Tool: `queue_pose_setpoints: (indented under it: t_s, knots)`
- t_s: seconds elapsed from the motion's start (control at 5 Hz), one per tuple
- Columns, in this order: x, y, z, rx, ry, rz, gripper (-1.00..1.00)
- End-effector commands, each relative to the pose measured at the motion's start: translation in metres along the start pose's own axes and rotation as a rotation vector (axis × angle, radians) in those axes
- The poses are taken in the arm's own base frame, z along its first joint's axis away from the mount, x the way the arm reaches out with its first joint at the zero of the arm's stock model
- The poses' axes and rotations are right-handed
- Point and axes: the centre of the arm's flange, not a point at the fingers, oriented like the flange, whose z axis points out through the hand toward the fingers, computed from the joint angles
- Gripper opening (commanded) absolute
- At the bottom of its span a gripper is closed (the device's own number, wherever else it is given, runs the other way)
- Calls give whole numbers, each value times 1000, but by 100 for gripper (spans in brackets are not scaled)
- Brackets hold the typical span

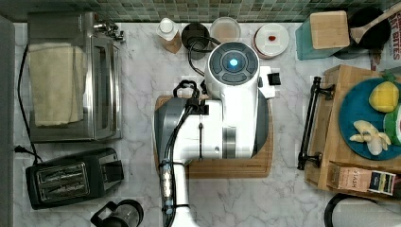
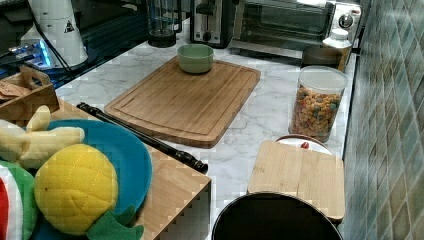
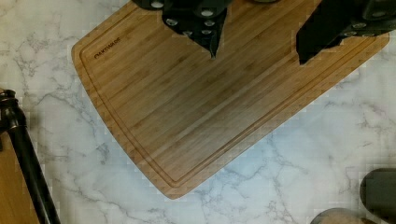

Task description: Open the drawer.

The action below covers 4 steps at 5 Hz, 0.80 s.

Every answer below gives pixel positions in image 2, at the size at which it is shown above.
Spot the large bamboo cutting board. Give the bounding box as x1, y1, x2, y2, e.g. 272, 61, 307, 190
104, 58, 261, 148

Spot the white plate with red rim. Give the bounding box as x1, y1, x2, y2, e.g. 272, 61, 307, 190
277, 134, 331, 154

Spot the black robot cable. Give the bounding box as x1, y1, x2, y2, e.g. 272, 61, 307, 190
31, 13, 76, 74

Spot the silver toaster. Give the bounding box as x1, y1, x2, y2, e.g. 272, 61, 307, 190
190, 0, 237, 49

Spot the black blender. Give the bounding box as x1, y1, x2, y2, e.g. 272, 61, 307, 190
146, 0, 182, 48

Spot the wooden caddy box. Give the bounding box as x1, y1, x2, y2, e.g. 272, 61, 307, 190
0, 66, 59, 126

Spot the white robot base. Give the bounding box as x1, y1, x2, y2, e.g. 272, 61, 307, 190
21, 0, 88, 70

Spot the dark round container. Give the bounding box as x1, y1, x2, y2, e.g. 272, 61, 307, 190
301, 47, 342, 69

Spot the green ceramic bowl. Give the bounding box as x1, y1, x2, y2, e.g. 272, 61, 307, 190
177, 44, 214, 74

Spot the silver toaster oven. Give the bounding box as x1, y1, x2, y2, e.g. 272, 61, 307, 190
232, 0, 362, 58

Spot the black round pot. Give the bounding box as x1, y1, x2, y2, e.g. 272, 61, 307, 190
211, 192, 343, 240

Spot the small bamboo cutting board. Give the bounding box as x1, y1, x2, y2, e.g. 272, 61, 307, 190
247, 141, 345, 223

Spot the plush watermelon slice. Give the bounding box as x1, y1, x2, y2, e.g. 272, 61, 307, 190
0, 161, 38, 240

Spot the clear cereal jar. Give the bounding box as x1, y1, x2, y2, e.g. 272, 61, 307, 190
288, 65, 348, 142

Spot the white cap bottle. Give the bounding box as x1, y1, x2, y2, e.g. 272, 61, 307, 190
323, 29, 352, 72

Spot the plush banana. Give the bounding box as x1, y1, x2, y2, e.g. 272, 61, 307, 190
0, 105, 85, 169

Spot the blue plate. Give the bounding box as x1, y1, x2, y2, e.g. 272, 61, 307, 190
31, 119, 152, 240

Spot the yellow plush pineapple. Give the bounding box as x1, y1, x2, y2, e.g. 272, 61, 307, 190
34, 144, 144, 240

